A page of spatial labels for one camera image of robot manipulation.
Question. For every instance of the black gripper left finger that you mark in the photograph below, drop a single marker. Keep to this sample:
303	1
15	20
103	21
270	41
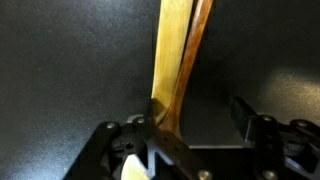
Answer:
96	153

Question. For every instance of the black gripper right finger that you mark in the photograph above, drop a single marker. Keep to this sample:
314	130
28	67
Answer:
266	140

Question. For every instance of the two-tone wooden spoon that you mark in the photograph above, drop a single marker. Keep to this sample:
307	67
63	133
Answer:
173	50

